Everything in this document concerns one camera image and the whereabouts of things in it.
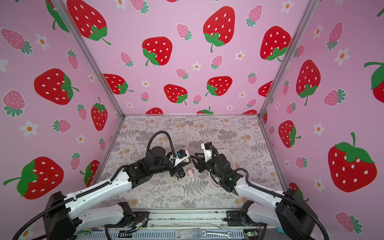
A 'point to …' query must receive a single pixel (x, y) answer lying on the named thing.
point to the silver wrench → (229, 234)
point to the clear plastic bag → (189, 234)
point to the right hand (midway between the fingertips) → (192, 155)
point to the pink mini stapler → (191, 174)
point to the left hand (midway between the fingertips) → (187, 159)
